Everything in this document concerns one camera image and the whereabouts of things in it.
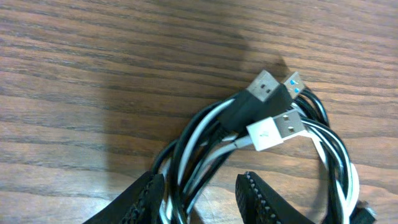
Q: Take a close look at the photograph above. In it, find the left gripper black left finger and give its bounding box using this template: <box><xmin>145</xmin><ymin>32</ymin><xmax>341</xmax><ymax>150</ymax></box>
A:
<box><xmin>84</xmin><ymin>171</ymin><xmax>165</xmax><ymax>224</ymax></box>

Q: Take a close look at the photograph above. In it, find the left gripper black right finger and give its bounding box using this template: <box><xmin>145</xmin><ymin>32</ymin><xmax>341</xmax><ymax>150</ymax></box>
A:
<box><xmin>235</xmin><ymin>172</ymin><xmax>313</xmax><ymax>224</ymax></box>

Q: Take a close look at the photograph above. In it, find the white USB cable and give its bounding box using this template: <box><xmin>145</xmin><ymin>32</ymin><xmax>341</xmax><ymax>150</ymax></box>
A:
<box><xmin>158</xmin><ymin>98</ymin><xmax>361</xmax><ymax>224</ymax></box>

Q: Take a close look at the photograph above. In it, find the black blue-tipped USB cable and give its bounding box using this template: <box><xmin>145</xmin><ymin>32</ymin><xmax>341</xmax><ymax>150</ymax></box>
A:
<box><xmin>281</xmin><ymin>71</ymin><xmax>377</xmax><ymax>224</ymax></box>

